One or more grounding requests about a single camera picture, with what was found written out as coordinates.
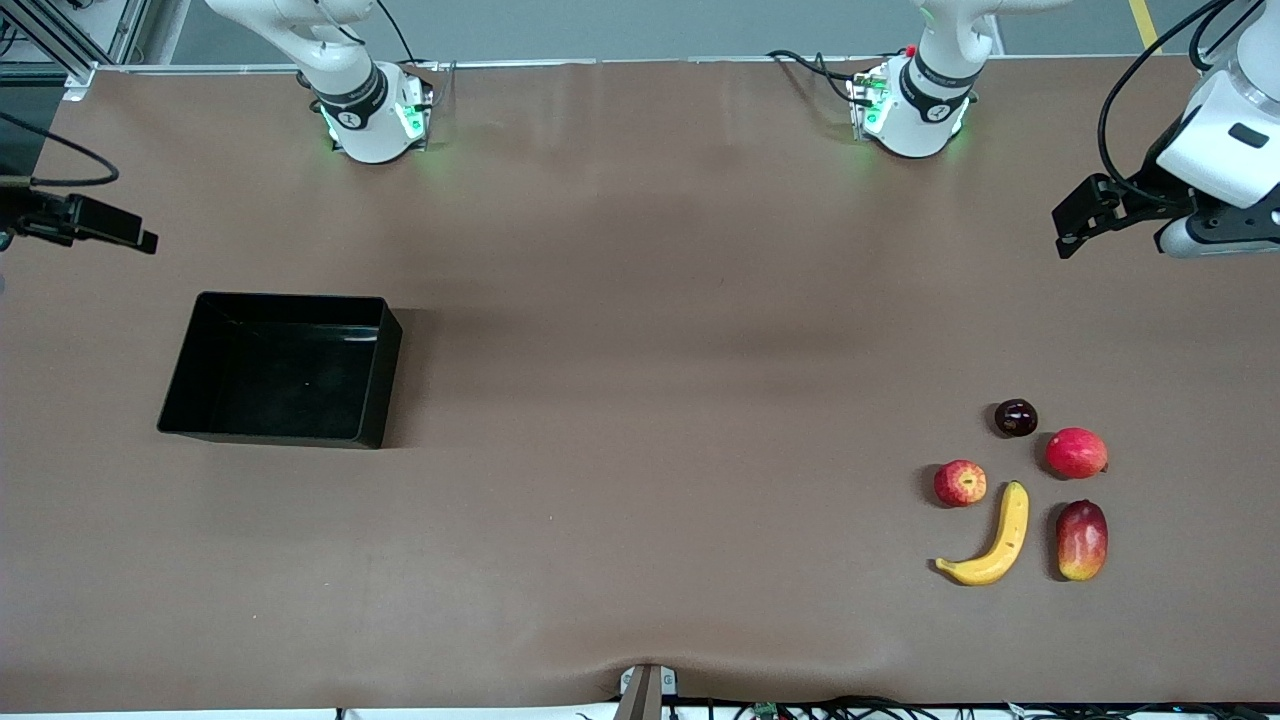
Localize black plastic box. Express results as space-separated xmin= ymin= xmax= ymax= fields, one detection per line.
xmin=157 ymin=291 xmax=404 ymax=450

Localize small red apple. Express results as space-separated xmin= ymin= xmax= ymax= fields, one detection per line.
xmin=933 ymin=459 xmax=988 ymax=508

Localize yellow banana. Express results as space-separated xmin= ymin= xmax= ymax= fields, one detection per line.
xmin=935 ymin=481 xmax=1030 ymax=587

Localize dark purple plum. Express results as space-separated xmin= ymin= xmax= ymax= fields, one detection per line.
xmin=993 ymin=398 xmax=1039 ymax=439

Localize round red peach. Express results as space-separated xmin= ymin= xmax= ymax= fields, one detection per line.
xmin=1045 ymin=427 xmax=1110 ymax=480

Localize red yellow mango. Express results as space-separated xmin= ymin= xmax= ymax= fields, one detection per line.
xmin=1056 ymin=499 xmax=1110 ymax=582

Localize brown table cover sheet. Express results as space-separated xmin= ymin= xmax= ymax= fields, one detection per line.
xmin=0 ymin=56 xmax=1280 ymax=714

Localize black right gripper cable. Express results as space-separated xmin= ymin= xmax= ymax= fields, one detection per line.
xmin=0 ymin=108 xmax=122 ymax=188

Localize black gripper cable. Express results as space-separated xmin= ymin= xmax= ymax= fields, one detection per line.
xmin=0 ymin=108 xmax=122 ymax=188
xmin=1095 ymin=0 xmax=1263 ymax=193

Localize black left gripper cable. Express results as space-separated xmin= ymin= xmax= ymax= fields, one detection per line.
xmin=1095 ymin=0 xmax=1263 ymax=193

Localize aluminium frame profile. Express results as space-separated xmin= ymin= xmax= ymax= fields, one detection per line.
xmin=0 ymin=0 xmax=156 ymax=101
xmin=1194 ymin=0 xmax=1263 ymax=83

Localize black left base cable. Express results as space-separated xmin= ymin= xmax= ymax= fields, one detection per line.
xmin=767 ymin=48 xmax=873 ymax=107

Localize black base cable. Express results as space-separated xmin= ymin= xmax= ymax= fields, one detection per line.
xmin=374 ymin=0 xmax=447 ymax=111
xmin=767 ymin=48 xmax=873 ymax=107

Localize black right base cable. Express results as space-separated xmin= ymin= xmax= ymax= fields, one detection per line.
xmin=374 ymin=0 xmax=447 ymax=111

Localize aluminium table edge rail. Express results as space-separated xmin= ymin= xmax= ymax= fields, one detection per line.
xmin=95 ymin=54 xmax=1201 ymax=74

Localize grey metal bracket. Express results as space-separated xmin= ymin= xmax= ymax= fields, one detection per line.
xmin=619 ymin=666 xmax=679 ymax=697

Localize brown camera pole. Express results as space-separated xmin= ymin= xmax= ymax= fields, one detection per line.
xmin=612 ymin=665 xmax=665 ymax=720

